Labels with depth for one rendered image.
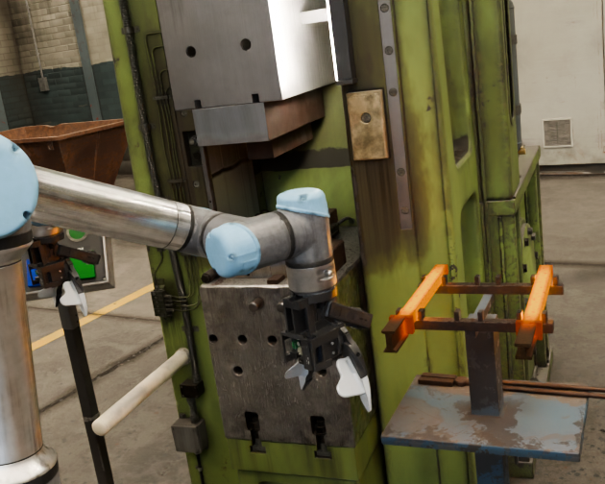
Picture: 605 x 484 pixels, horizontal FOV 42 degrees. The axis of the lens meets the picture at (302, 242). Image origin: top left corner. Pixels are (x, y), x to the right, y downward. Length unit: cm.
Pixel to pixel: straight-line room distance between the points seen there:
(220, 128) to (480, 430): 95
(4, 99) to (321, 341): 1052
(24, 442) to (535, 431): 105
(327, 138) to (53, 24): 902
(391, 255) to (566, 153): 525
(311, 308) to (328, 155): 126
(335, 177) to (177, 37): 70
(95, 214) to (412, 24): 107
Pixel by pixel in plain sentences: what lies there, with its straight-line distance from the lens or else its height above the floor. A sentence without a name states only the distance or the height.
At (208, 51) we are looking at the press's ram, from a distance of 198.
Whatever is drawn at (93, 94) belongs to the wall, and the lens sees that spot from 1087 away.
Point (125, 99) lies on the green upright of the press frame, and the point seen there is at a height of 140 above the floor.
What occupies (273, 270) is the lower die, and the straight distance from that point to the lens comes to 203.
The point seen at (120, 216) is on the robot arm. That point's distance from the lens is 114.
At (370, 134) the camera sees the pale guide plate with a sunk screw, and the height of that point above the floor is 125.
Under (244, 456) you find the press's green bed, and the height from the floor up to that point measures 41.
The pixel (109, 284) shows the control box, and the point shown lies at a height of 95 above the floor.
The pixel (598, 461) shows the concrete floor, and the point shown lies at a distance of 292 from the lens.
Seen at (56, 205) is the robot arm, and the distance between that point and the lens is 110.
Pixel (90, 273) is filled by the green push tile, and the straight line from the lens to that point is 211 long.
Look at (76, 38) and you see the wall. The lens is 1095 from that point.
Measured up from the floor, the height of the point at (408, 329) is 93.
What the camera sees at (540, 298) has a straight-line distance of 162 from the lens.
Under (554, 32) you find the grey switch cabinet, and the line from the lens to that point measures 712.
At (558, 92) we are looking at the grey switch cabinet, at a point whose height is 73.
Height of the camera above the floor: 152
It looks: 15 degrees down
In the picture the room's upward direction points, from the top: 8 degrees counter-clockwise
